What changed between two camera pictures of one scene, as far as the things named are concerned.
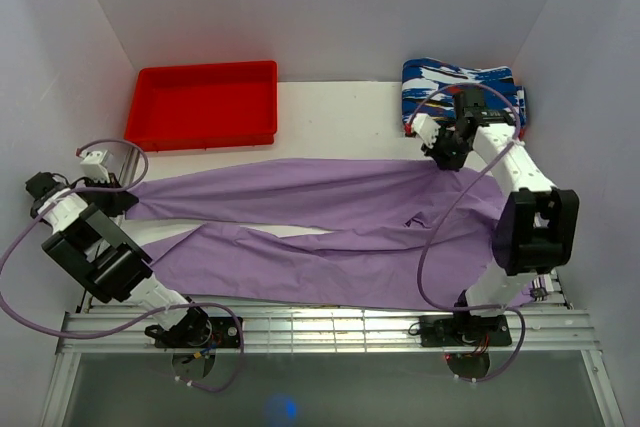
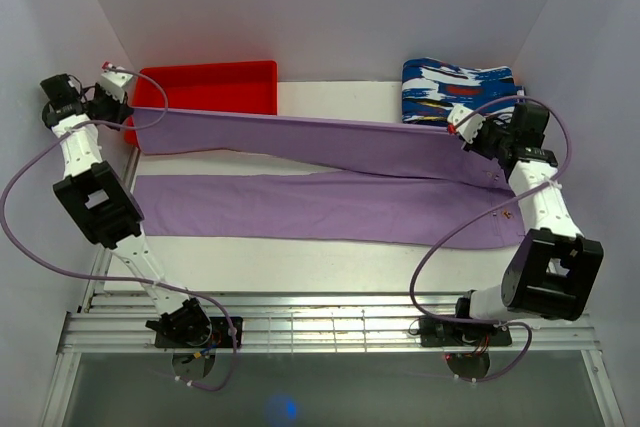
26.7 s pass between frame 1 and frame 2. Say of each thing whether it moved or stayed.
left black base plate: stayed
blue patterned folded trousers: stayed
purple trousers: moved
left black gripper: moved
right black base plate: stayed
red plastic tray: stayed
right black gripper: moved
